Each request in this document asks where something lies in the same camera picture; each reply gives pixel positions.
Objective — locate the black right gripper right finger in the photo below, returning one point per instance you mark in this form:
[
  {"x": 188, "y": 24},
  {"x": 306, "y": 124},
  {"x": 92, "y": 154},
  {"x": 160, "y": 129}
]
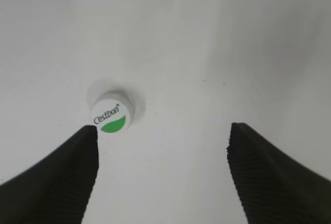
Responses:
[{"x": 273, "y": 187}]

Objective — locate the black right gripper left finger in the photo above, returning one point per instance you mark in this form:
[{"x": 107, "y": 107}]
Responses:
[{"x": 57, "y": 189}]

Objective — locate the white green bottle cap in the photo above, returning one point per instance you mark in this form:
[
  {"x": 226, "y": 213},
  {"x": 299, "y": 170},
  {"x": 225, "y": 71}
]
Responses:
[{"x": 111, "y": 113}]

